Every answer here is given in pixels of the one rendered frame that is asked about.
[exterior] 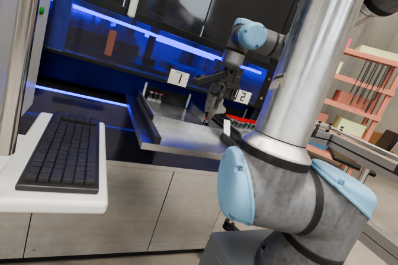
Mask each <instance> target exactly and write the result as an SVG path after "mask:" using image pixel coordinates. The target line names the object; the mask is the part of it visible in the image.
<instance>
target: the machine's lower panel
mask: <svg viewBox="0 0 398 265"><path fill-rule="evenodd" d="M106 165H107V193H108V206H107V210H106V211H105V212H104V213H103V214H60V213H32V215H31V213H24V212H0V259H8V258H23V255H24V258H30V257H53V256H75V255H87V254H110V253H132V252H144V251H166V250H189V249H201V248H205V247H206V244H207V241H208V240H207V238H209V237H210V234H211V232H212V229H213V227H214V224H215V222H216V219H217V217H218V215H219V212H220V210H221V209H220V205H219V201H218V196H217V177H218V172H214V171H208V170H198V169H188V168H182V167H172V166H161V165H155V164H146V163H135V162H129V161H119V160H109V159H106ZM30 219H31V222H30ZM29 225H30V227H29ZM28 228H29V231H28ZM27 234H28V236H27ZM26 240H27V243H26ZM25 243H26V246H25ZM24 249H25V252H24Z"/></svg>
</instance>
